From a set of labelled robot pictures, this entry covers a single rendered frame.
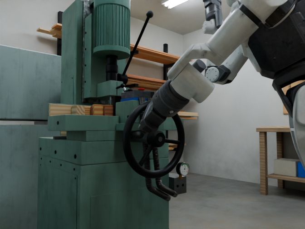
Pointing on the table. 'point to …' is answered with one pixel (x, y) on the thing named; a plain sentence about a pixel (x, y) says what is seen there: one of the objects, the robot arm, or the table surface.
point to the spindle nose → (111, 67)
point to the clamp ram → (115, 102)
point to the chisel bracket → (109, 89)
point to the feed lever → (134, 50)
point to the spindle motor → (111, 28)
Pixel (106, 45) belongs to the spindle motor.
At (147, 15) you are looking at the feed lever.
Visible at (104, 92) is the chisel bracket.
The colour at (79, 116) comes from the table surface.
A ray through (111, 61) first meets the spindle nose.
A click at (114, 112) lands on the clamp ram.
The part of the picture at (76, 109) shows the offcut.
